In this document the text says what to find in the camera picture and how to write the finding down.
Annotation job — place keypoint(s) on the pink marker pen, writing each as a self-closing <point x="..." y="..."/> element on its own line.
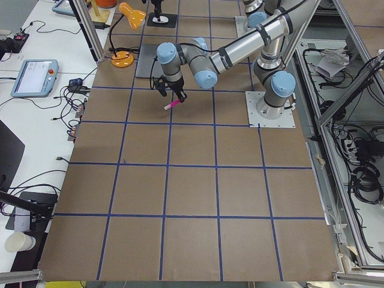
<point x="172" y="104"/>

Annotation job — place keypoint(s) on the white computer mouse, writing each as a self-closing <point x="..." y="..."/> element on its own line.
<point x="160" y="20"/>

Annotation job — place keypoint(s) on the black mousepad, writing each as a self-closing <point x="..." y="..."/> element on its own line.
<point x="171" y="24"/>

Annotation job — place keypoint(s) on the grey closed laptop notebook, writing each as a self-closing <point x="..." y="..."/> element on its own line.
<point x="145" y="60"/>

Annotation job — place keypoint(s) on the wooden stand with orange ball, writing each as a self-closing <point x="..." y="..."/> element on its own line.
<point x="99" y="10"/>

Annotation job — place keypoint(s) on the black power adapter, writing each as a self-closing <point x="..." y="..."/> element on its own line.
<point x="100" y="25"/>

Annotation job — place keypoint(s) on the orange desk lamp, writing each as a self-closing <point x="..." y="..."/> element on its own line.
<point x="124" y="35"/>

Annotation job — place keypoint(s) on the blue teach pendant tablet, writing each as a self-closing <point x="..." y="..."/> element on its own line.
<point x="36" y="78"/>

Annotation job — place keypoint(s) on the black red emergency button box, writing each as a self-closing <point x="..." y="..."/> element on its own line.
<point x="19" y="40"/>

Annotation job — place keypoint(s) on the white crumpled papers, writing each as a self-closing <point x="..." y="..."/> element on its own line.
<point x="333" y="62"/>

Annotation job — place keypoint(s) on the black monitor corner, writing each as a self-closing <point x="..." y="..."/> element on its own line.
<point x="12" y="149"/>

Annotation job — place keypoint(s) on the white power strip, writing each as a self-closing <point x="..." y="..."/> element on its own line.
<point x="349" y="148"/>

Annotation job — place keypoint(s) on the white paper cup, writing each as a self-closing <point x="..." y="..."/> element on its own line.
<point x="18" y="242"/>

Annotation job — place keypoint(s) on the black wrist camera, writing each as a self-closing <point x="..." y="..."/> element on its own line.
<point x="160" y="84"/>

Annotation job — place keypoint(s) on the aluminium frame post left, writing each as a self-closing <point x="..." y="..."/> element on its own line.
<point x="86" y="24"/>

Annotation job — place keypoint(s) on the aluminium frame diagonal right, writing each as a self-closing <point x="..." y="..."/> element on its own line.
<point x="368" y="71"/>

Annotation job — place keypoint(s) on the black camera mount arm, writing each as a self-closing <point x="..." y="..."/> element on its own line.
<point x="25" y="204"/>

